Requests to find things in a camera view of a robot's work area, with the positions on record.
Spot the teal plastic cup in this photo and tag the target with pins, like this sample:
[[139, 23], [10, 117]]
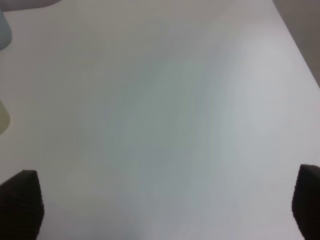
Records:
[[5, 32]]

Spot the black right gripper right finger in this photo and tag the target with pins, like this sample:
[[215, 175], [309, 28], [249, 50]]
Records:
[[305, 203]]

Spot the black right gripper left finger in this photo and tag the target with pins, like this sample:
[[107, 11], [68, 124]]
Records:
[[21, 207]]

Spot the pale green plastic cup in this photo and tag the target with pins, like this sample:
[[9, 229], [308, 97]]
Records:
[[4, 118]]

